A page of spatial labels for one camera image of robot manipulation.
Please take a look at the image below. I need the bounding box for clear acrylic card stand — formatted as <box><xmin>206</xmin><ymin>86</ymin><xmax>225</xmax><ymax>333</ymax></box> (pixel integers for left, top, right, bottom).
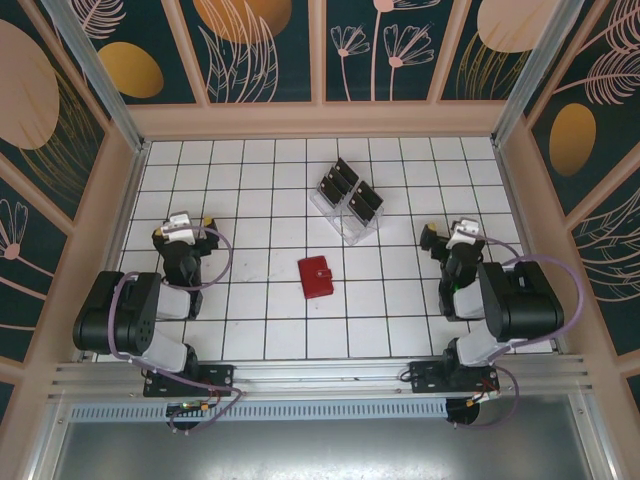
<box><xmin>308</xmin><ymin>157</ymin><xmax>386</xmax><ymax>247</ymax></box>

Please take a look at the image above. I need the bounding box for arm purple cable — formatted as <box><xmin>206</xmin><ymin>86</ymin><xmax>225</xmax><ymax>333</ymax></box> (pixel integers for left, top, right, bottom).
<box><xmin>462</xmin><ymin>224</ymin><xmax>586</xmax><ymax>431</ymax></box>
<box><xmin>107</xmin><ymin>224</ymin><xmax>246</xmax><ymax>436</ymax></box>

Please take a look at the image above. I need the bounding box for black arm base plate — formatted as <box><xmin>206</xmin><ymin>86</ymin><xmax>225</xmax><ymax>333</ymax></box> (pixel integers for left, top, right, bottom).
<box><xmin>143</xmin><ymin>364</ymin><xmax>235</xmax><ymax>399</ymax></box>
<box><xmin>408</xmin><ymin>360</ymin><xmax>500</xmax><ymax>396</ymax></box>

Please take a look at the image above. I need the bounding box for aluminium mounting rail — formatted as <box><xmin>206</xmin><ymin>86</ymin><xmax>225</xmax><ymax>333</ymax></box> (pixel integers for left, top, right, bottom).
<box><xmin>49</xmin><ymin>354</ymin><xmax>594</xmax><ymax>401</ymax></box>

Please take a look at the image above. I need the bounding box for aluminium corner post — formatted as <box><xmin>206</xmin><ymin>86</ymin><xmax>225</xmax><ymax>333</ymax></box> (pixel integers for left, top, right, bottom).
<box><xmin>490</xmin><ymin>0</ymin><xmax>601</xmax><ymax>147</ymax></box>
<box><xmin>39</xmin><ymin>0</ymin><xmax>152</xmax><ymax>154</ymax></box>

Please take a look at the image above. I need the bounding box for perforated metal cable tray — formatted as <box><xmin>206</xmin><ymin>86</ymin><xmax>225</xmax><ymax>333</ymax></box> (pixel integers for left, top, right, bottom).
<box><xmin>69</xmin><ymin>399</ymin><xmax>449</xmax><ymax>421</ymax></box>

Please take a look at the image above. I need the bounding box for red leather card holder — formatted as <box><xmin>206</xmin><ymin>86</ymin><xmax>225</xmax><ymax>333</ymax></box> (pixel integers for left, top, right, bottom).
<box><xmin>297</xmin><ymin>254</ymin><xmax>335</xmax><ymax>301</ymax></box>

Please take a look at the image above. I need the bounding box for small circuit board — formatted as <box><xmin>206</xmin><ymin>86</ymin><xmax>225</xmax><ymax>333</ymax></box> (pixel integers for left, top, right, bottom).
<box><xmin>166</xmin><ymin>399</ymin><xmax>214</xmax><ymax>417</ymax></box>

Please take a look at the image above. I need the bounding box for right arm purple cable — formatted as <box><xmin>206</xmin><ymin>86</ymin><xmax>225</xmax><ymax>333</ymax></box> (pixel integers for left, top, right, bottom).
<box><xmin>462</xmin><ymin>224</ymin><xmax>586</xmax><ymax>431</ymax></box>

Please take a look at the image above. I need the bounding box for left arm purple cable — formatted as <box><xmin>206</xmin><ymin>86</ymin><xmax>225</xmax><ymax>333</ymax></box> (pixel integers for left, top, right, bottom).
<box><xmin>107</xmin><ymin>224</ymin><xmax>246</xmax><ymax>436</ymax></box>

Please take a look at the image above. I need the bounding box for black credit card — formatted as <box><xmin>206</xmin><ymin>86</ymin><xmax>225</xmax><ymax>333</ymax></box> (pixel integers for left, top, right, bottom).
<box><xmin>346</xmin><ymin>192</ymin><xmax>375</xmax><ymax>221</ymax></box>
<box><xmin>333</xmin><ymin>157</ymin><xmax>360</xmax><ymax>185</ymax></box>
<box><xmin>317</xmin><ymin>177</ymin><xmax>342</xmax><ymax>207</ymax></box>
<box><xmin>355</xmin><ymin>180</ymin><xmax>384</xmax><ymax>207</ymax></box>
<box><xmin>325</xmin><ymin>167</ymin><xmax>351</xmax><ymax>195</ymax></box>

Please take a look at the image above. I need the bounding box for grey metal sheet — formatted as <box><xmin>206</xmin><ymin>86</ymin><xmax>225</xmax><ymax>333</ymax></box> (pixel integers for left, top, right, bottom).
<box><xmin>29</xmin><ymin>418</ymin><xmax>614</xmax><ymax>480</ymax></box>

